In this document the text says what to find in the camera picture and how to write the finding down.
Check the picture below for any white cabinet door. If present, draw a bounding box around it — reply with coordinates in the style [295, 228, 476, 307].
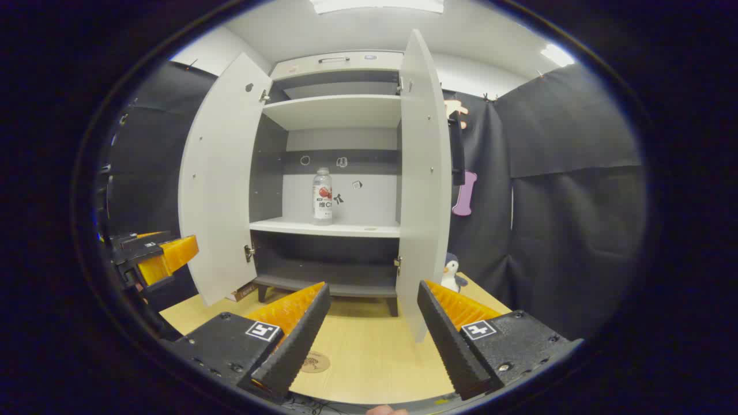
[178, 53, 273, 307]
[396, 29, 466, 344]

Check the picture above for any clear plastic bottle red label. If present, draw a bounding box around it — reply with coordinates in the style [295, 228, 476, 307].
[312, 167, 333, 226]

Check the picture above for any long ceiling light panel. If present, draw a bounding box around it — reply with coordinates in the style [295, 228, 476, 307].
[310, 0, 445, 14]

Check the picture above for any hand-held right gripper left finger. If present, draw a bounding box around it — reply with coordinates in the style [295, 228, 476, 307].
[163, 281, 332, 404]

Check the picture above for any small ceiling light panel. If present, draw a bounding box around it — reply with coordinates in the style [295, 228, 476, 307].
[540, 44, 576, 67]

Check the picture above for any white and grey cabinet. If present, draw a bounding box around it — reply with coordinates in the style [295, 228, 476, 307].
[249, 51, 404, 318]

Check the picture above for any black backdrop cloth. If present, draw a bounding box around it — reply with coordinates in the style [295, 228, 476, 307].
[107, 61, 646, 341]

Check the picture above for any round wooden coaster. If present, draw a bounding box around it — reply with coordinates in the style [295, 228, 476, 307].
[300, 350, 331, 374]

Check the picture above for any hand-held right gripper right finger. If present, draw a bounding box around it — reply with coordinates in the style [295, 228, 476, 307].
[416, 280, 584, 401]

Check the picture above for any penguin plush toy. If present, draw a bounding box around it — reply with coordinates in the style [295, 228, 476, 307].
[441, 252, 469, 293]

